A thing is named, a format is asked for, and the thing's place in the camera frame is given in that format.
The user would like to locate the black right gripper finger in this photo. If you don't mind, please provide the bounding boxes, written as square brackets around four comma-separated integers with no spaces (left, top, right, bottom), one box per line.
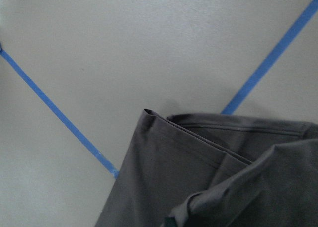
[164,217,176,227]

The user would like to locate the dark brown t-shirt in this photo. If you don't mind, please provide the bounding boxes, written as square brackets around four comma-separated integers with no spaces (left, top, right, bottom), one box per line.
[96,109,318,227]

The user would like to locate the brown paper table cover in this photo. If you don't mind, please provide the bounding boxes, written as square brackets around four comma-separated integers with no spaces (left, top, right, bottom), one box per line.
[0,0,313,227]

